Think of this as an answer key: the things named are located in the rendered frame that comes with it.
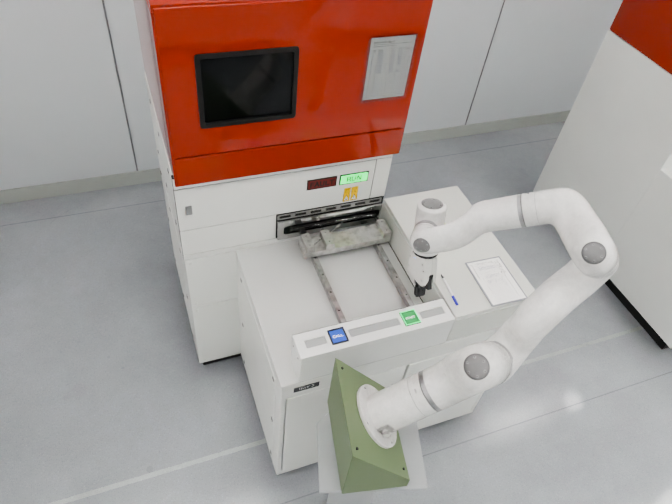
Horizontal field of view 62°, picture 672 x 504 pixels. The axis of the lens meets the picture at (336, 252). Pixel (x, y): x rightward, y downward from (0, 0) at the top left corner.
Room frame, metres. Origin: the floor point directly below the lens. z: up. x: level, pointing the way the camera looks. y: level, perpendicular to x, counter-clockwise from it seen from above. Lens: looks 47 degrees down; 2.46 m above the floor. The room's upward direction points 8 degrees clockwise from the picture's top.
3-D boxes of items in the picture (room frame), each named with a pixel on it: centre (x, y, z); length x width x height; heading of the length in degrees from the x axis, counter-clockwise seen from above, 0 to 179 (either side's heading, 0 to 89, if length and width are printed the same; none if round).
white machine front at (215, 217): (1.57, 0.21, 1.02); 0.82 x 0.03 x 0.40; 116
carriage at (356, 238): (1.57, -0.03, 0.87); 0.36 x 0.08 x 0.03; 116
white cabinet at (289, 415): (1.40, -0.18, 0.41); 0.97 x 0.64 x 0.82; 116
